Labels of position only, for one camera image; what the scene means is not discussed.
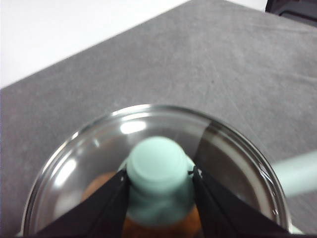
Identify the glass lid with green knob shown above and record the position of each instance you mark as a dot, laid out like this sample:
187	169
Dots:
158	161

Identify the brown potato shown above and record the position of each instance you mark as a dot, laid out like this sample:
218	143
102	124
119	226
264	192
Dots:
161	230

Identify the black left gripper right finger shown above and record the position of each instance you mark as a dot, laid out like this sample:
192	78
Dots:
223	213

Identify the black equipment housing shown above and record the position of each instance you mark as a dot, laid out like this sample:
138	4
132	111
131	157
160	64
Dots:
292	8

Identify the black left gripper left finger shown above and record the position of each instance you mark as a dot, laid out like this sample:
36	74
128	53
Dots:
99	213

